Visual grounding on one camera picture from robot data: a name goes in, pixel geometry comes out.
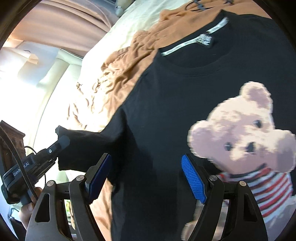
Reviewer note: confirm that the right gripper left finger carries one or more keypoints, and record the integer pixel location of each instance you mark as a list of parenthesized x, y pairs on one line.
[(49, 221)]

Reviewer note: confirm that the cream bed sheet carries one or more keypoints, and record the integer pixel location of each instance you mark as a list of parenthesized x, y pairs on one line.
[(81, 98)]

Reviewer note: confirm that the person's left hand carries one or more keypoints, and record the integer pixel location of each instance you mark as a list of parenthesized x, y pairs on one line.
[(26, 212)]

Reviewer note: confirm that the black teddy bear t-shirt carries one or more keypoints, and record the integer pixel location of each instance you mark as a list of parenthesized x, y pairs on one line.
[(250, 135)]

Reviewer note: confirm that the orange-brown bed blanket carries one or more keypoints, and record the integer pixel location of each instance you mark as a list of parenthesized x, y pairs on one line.
[(124, 69)]

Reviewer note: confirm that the pink curtain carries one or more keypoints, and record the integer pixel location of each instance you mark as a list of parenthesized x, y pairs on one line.
[(75, 26)]

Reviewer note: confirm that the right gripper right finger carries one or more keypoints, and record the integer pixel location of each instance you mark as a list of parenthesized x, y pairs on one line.
[(243, 220)]

